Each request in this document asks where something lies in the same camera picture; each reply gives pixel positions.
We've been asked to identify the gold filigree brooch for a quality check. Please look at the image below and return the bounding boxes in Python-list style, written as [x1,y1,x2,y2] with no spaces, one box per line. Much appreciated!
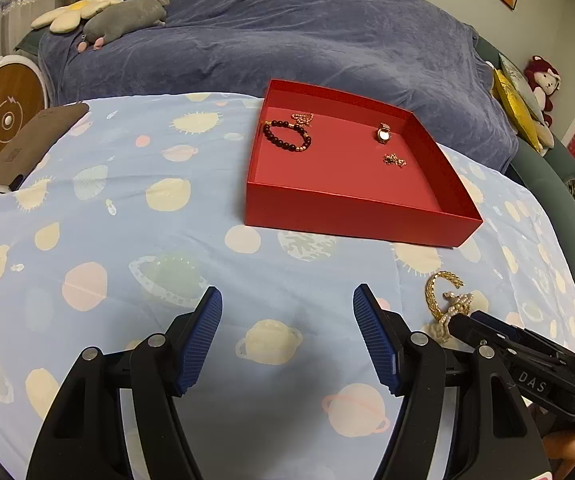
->
[383,153,407,168]

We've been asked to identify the gold round earring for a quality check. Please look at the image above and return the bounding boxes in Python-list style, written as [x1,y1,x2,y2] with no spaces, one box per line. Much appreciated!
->
[375,122,391,144]

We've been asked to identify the dark bead bracelet gold accents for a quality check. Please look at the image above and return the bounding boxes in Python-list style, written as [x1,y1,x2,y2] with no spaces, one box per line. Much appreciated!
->
[262,120,312,154]

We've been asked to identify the blue planet-print tablecloth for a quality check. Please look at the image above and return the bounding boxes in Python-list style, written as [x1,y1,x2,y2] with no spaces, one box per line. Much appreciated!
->
[0,93,575,479]

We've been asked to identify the dark green sofa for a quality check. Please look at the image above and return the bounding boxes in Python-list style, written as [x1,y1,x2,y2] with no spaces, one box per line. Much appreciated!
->
[472,32,575,283]

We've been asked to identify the red shallow box tray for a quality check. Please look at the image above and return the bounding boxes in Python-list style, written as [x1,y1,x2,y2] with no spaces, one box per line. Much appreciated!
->
[244,79,483,247]

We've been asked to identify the beige plush toy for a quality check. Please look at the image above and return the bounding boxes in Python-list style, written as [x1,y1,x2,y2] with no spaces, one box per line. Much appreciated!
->
[534,122,555,150]

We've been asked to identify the gold satin cushion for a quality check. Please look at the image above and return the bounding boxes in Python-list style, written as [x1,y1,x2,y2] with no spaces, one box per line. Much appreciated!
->
[493,68,542,152]

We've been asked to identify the grey-green cushion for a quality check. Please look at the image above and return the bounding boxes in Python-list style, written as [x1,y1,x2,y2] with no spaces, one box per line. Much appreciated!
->
[499,53,545,124]

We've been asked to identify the red-haired plush doll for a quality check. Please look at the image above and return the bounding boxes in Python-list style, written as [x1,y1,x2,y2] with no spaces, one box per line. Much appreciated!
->
[524,55,561,127]

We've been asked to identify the brown leather pouch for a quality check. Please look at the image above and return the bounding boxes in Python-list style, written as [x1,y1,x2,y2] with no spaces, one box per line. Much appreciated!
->
[0,102,89,193]

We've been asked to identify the blue-grey velvet blanket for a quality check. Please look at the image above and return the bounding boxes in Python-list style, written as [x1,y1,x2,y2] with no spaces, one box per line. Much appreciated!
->
[38,0,519,171]

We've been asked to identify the grey plush toy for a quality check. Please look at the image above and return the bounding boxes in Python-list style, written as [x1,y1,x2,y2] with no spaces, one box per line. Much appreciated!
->
[77,0,170,53]

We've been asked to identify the cream flower-shaped pillow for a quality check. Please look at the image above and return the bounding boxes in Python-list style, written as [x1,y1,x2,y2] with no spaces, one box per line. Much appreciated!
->
[30,0,123,35]

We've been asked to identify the gold chain bangle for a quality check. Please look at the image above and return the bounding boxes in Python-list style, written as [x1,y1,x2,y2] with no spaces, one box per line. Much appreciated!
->
[424,270,464,322]

